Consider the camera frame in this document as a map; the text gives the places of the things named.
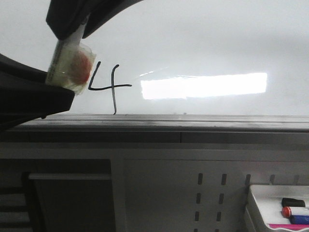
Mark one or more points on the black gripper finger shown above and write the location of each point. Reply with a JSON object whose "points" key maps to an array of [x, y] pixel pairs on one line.
{"points": [[65, 16], [24, 95]]}

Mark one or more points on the marker pen with taped cap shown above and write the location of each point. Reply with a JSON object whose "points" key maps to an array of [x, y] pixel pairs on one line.
{"points": [[72, 63]]}

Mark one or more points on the white perforated stand panel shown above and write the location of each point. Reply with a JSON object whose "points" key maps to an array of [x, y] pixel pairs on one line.
{"points": [[122, 187]]}

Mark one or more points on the white marker tray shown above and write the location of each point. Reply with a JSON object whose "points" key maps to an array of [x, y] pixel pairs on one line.
{"points": [[264, 205]]}

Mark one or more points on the black marker in tray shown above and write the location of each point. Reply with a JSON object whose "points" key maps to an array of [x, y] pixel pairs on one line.
{"points": [[291, 202]]}

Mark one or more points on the red capped marker in tray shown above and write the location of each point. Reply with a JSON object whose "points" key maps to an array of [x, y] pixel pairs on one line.
{"points": [[289, 211]]}

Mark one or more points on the blue marker in tray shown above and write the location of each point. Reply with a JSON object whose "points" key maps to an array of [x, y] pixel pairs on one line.
{"points": [[299, 219]]}

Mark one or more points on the pink eraser in tray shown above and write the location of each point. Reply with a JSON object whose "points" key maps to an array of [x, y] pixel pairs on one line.
{"points": [[292, 227]]}

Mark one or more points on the white whiteboard with grey frame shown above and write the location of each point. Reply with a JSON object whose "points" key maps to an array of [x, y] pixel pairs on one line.
{"points": [[196, 65]]}

